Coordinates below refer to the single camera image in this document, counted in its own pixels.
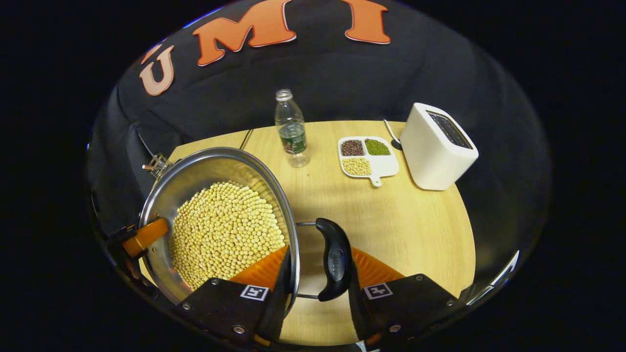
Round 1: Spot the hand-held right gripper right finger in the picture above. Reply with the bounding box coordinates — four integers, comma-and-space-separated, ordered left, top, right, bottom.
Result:
348, 247, 460, 349

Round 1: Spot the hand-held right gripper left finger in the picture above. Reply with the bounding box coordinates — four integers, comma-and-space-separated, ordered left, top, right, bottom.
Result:
176, 245, 294, 349

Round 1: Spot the steel pot with black handle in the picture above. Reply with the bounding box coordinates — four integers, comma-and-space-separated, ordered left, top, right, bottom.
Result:
138, 147, 354, 313

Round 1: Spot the clear glass cup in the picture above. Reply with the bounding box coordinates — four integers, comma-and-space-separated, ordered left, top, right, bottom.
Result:
142, 153, 176, 180

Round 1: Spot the large pile of soybeans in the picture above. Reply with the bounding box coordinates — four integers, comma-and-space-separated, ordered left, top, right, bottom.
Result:
169, 181, 287, 291

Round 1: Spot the small pile of soybeans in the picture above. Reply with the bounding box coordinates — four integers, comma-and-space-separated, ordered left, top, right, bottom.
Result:
342, 157, 372, 176

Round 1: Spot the white divided plate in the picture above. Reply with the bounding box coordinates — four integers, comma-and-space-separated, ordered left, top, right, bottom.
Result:
337, 136, 400, 188

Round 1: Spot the clear plastic bottle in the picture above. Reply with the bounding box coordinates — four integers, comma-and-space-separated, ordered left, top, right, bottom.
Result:
274, 88, 311, 169

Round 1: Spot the pile of green mung beans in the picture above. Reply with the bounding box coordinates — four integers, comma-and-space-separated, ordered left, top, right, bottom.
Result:
365, 139, 392, 156

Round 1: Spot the white toaster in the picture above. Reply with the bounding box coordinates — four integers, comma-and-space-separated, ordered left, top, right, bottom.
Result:
400, 102, 479, 191

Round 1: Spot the black backdrop cloth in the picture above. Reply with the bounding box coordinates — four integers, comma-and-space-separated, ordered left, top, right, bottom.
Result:
87, 0, 553, 274

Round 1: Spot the toaster power cable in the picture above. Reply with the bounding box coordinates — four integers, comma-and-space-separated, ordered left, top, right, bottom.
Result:
383, 119, 403, 151

